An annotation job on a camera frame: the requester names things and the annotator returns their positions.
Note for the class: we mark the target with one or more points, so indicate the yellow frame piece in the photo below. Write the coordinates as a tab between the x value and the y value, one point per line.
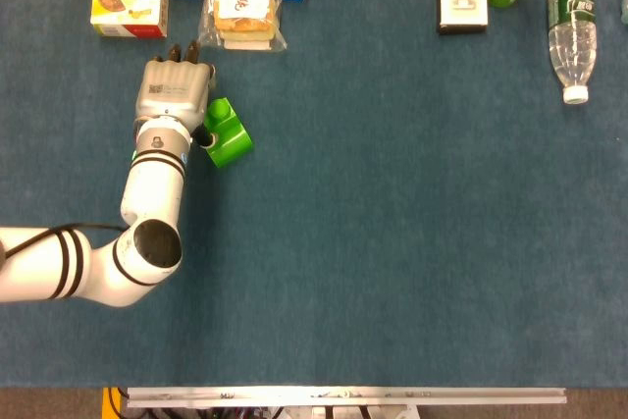
108	404

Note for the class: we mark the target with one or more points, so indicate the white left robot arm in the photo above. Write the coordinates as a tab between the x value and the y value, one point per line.
152	193

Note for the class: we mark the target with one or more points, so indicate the bagged sandwich bread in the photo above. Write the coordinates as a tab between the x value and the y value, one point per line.
243	19

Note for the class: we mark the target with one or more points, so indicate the blue felt table cloth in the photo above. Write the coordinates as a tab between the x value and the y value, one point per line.
368	218

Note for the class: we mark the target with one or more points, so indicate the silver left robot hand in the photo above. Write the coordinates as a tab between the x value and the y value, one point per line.
172	90

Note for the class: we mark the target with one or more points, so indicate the aluminium rail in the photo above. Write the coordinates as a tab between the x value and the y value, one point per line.
343	395

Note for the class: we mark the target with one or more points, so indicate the clear bottle green label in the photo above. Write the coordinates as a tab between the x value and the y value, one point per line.
571	26

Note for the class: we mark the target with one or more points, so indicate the curved green toy brick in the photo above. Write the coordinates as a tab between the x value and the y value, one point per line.
233	144

